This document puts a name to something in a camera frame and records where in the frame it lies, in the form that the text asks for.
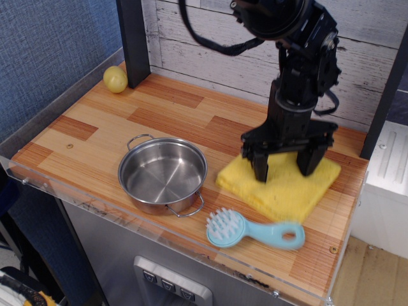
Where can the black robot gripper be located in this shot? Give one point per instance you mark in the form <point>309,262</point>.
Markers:
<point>287,128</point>

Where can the yellow towel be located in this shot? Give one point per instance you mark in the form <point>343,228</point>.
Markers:
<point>286,195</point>

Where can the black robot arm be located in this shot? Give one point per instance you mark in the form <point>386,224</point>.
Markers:
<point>306,38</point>

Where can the light blue scrub brush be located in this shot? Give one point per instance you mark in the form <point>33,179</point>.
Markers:
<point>226,228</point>

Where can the white cabinet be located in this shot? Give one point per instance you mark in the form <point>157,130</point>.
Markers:
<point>381,213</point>

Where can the stainless steel pot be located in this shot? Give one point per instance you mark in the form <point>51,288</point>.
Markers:
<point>163,176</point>

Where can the button control panel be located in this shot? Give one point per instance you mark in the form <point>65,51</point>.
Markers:
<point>159,284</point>

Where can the yellow potato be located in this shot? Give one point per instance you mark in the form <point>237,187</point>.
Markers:
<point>115,79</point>

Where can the stainless steel appliance front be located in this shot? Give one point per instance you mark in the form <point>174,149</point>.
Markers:
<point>111,248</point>

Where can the clear acrylic table guard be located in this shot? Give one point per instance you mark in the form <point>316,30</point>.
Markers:
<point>72,151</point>

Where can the dark vertical post left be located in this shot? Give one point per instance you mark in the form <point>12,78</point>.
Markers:
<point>134,41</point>

